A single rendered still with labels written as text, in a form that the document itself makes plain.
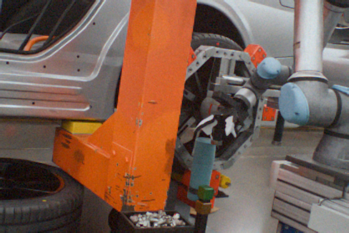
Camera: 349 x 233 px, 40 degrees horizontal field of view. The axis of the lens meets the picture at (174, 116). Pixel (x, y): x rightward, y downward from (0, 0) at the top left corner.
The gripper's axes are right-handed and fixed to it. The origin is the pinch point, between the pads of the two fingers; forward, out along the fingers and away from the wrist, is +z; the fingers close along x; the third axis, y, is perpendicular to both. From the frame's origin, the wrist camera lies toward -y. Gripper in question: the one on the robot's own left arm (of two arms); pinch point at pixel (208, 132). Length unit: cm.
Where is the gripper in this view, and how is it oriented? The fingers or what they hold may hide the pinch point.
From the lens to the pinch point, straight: 165.6
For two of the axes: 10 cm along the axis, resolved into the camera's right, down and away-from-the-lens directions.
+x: -6.9, -0.4, 7.2
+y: 4.1, 8.0, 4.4
